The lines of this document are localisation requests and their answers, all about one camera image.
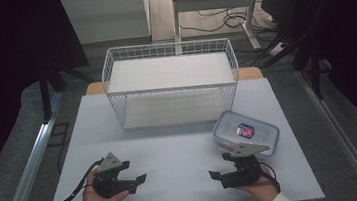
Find person's right hand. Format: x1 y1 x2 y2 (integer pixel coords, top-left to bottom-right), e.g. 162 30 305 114
233 163 282 201

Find white power strip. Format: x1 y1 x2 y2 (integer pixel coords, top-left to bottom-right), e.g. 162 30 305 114
268 41 286 57

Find white wire basket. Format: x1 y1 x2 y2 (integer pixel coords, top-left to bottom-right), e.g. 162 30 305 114
98 34 246 133

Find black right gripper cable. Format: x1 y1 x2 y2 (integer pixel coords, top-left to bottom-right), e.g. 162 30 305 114
257 159 282 196

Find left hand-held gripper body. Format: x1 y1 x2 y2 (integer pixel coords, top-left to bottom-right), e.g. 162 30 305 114
89 148 139 201

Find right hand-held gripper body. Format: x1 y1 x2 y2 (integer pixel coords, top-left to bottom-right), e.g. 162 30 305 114
215 139 275 191

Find aluminium rail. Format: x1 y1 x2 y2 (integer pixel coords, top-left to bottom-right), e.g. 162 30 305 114
293 63 357 201
0 90 74 201

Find clear plastic lidded container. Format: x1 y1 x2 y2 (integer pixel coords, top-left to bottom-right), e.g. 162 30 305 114
210 104 283 163

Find white cabinet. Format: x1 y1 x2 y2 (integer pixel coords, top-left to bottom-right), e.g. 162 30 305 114
59 0 154 47

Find black floor cables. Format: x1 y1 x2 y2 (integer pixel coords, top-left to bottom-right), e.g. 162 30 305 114
176 0 289 76

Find white table mat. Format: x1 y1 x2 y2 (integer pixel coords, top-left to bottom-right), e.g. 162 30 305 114
32 71 327 201

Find white desk frame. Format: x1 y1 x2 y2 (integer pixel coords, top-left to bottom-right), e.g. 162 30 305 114
170 0 268 58

